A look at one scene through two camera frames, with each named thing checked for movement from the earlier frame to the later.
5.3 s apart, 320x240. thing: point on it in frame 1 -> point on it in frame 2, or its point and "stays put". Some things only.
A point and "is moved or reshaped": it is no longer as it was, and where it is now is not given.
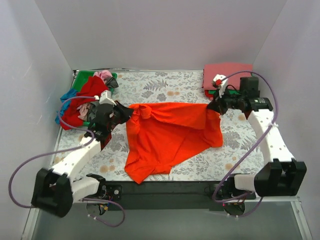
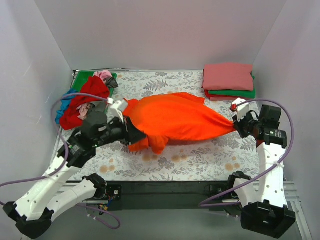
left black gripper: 119,113 -> 128,130
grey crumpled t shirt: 111,82 stays put
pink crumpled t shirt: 103,75 stays put
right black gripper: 222,105 -> 242,127
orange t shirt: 161,135 is moved or reshaped
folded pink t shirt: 233,72 stays put
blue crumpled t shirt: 65,100 stays put
